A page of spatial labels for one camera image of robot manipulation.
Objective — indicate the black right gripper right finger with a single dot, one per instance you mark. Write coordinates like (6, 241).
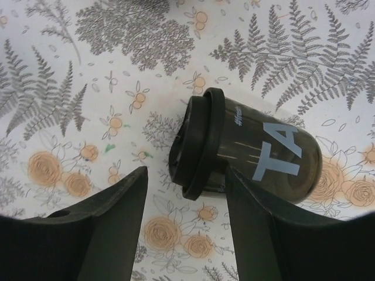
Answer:
(276, 240)

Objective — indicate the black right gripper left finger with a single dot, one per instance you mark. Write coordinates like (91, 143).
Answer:
(95, 239)

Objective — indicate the black coffee cup lid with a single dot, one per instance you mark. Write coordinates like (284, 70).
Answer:
(193, 161)

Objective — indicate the floral tablecloth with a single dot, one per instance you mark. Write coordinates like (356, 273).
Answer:
(90, 90)

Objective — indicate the black takeout coffee cup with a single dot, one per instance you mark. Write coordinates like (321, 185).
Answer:
(277, 156)

